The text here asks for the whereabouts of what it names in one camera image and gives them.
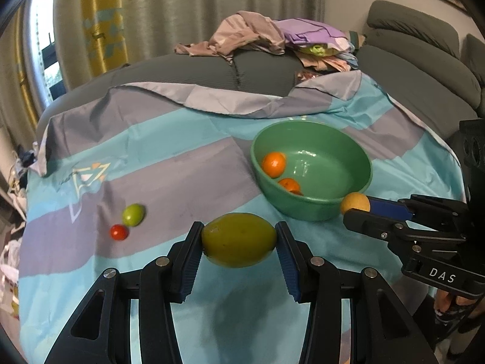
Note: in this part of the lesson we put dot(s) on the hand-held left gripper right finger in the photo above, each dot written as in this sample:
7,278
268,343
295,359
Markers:
288,269

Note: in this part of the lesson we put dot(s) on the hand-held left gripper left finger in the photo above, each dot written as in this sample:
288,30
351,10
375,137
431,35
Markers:
191,261

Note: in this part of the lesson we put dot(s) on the striped blue bed sheet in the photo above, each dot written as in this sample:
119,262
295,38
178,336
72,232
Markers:
170,159

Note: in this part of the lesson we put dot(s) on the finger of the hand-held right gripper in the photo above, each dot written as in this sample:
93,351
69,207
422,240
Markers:
369,223
386,207

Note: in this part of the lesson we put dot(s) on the bright orange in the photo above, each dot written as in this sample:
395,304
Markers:
274,164

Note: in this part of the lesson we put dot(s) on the grey curtain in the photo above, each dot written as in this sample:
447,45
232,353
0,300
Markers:
9,102
68,26
208,3

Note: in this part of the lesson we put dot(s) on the pile of mixed clothes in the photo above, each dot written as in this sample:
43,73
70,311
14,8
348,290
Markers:
329,62

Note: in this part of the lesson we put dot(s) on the person's right hand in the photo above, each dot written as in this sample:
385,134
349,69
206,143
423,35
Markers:
442,303

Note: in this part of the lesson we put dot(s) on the green plastic bowl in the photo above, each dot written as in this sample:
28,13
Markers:
333,159

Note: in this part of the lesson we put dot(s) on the dark orange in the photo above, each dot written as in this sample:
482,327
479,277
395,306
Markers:
290,186

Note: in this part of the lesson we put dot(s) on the green fruit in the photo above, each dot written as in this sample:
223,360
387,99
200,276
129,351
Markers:
238,239
133,215

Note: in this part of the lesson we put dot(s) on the purple garment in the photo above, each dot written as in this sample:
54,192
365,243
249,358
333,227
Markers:
307,30

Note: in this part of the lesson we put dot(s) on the white plastic bag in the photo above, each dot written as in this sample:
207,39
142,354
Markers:
8,273
19,193

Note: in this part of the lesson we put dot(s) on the narrow yellow curtain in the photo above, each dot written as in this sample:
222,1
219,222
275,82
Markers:
24,68

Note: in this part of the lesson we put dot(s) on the pink garment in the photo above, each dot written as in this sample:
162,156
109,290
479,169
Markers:
242,32

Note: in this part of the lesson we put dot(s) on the person's right forearm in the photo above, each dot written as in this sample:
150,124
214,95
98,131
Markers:
458,333

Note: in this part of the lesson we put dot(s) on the window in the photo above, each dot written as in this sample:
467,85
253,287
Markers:
45,45

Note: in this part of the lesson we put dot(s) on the red cherry tomato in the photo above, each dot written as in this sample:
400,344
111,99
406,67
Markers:
118,232

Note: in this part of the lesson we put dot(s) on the grey sofa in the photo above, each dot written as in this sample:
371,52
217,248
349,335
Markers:
398,76

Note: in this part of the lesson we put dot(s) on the small tan fruit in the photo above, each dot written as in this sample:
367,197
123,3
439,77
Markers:
354,201

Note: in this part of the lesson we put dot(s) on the dark blue cloth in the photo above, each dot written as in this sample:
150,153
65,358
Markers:
27,158

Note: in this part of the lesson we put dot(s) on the yellow patterned curtain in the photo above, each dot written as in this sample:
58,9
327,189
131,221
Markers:
104,19

